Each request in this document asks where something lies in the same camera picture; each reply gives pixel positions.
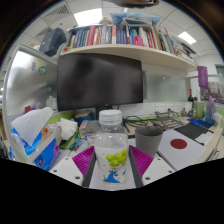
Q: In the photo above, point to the flat round red coaster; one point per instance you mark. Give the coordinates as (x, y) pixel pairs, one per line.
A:
(178, 144)

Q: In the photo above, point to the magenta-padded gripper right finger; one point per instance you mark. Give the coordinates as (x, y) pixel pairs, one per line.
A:
(160, 170)

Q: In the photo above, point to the black desk mat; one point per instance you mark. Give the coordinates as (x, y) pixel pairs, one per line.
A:
(196, 130)

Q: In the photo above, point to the black computer monitor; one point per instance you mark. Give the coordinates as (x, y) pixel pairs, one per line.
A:
(100, 81)

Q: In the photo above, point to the translucent purple drink bottle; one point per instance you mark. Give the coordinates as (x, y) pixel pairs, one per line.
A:
(210, 111)

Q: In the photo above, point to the blue tissue box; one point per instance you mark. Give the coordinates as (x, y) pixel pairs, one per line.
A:
(36, 146)

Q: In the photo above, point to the grey ceramic mug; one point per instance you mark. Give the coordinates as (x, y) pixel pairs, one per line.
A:
(148, 141)

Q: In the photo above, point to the clear plastic water bottle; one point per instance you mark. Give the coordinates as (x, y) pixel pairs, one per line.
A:
(111, 143)

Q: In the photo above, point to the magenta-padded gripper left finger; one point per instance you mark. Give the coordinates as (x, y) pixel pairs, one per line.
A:
(66, 170)

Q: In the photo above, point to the purple hanging banner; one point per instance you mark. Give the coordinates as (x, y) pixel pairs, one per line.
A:
(203, 77)

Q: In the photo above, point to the dark wine bottle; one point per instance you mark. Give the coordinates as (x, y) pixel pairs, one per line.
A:
(190, 98)

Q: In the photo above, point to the grey metal laptop stand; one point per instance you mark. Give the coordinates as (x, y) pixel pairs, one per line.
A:
(166, 120)

